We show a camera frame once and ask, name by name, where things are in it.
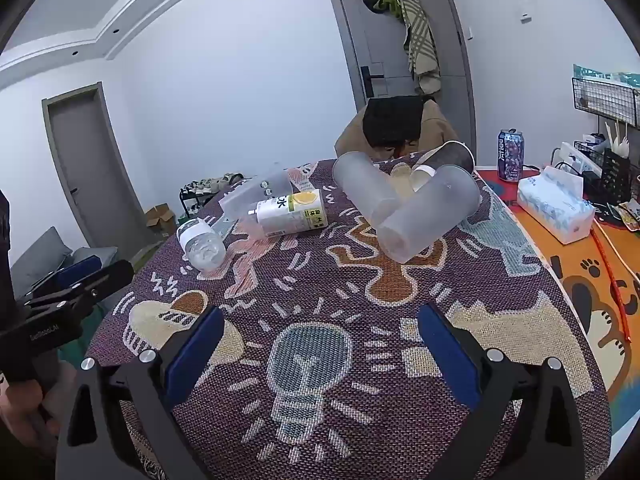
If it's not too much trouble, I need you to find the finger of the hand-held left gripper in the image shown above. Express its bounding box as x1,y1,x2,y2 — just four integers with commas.
30,255,101,293
22,259,136,311

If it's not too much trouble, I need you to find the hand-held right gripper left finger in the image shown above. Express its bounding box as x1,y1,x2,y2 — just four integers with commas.
55,305,226,480

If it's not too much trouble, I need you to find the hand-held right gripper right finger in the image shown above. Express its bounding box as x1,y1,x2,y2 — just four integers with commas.
417,304,587,480

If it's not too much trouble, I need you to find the large frosted plastic cup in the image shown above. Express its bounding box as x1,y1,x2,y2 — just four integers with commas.
332,151,401,225
376,164,482,264

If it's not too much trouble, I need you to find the clear plastic cup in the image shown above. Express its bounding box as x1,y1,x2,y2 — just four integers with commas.
218,169,296,217

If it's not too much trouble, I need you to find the small white paper cup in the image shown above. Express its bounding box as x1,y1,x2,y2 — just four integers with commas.
410,164,441,193

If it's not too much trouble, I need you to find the dark paper cup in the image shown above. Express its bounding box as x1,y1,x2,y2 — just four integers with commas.
422,141,476,173

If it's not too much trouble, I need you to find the person's left hand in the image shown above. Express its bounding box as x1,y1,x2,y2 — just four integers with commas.
0,360,76,461

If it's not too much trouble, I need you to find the grey sofa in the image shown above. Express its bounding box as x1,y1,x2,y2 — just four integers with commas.
10,227,121,306

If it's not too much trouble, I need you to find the cardboard box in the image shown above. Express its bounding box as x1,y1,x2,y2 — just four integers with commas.
144,203,177,235

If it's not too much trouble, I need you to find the clear water bottle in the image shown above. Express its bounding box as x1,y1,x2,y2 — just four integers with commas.
176,221,227,272

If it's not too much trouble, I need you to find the plain grey door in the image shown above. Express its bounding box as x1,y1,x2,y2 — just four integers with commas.
42,82,151,261

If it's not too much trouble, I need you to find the black shoe rack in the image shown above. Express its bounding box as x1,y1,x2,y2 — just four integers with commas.
180,172,246,221

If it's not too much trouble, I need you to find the printed woven blanket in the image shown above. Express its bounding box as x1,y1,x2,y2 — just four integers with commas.
85,152,613,480

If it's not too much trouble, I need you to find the orange paw print mat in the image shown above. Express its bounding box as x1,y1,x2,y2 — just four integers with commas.
475,167,640,441

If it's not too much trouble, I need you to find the yellow label drink bottle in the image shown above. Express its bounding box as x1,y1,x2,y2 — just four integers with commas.
245,189,329,237

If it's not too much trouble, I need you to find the white tissue pack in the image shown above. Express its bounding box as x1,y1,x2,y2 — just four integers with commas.
516,165,596,246

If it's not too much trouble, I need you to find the blue drink can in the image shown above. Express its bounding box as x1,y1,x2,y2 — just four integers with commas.
496,129,525,182

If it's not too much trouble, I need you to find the snack packet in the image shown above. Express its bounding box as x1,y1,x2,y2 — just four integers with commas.
612,200,640,233

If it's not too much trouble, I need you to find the white power strip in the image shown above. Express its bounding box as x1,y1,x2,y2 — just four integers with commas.
552,142,601,178

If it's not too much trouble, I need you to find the black mesh basket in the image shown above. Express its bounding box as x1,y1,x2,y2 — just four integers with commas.
575,140,635,206

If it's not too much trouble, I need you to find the white plastic cutlery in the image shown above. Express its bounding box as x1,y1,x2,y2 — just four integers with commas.
605,120,632,157

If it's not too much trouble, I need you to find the plaid scarf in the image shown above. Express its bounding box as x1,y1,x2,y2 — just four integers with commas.
390,0,443,96

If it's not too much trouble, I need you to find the grey door with lock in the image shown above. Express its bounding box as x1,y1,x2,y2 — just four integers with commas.
320,0,478,166

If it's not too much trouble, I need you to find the green hanging cloth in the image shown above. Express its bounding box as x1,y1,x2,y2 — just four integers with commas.
377,0,405,22

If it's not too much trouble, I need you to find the red cable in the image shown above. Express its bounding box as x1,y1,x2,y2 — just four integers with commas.
592,220,632,346

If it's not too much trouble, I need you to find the black wire wall rack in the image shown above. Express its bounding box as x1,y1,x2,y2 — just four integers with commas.
571,64,640,128

